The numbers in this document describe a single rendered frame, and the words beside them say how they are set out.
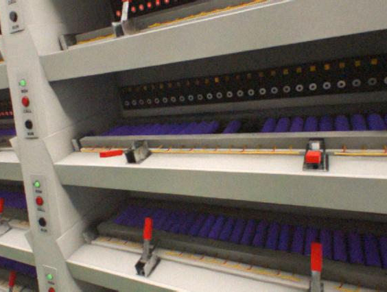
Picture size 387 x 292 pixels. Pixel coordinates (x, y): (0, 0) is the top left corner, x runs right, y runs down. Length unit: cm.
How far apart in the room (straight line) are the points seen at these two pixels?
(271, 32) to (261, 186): 19
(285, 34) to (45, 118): 42
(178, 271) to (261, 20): 40
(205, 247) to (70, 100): 38
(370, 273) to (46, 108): 57
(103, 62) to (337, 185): 37
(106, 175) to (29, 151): 19
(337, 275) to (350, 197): 15
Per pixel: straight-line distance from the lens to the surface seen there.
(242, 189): 37
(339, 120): 45
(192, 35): 39
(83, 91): 63
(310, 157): 29
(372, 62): 50
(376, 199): 36
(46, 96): 58
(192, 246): 51
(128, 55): 45
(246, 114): 51
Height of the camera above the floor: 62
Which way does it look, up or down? 8 degrees down
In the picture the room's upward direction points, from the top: 3 degrees counter-clockwise
